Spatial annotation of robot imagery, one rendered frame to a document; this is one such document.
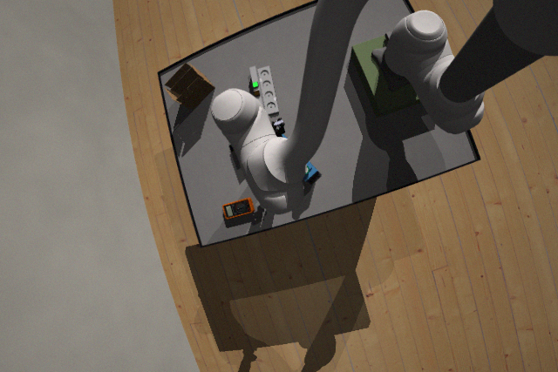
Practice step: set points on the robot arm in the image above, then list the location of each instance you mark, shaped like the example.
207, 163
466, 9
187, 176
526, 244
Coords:
500, 46

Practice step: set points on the orange digital multimeter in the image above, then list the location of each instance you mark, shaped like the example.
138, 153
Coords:
238, 208

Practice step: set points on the brown cardboard box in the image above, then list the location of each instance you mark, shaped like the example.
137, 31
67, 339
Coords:
188, 88

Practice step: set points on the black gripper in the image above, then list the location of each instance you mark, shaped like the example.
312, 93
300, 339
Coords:
279, 132

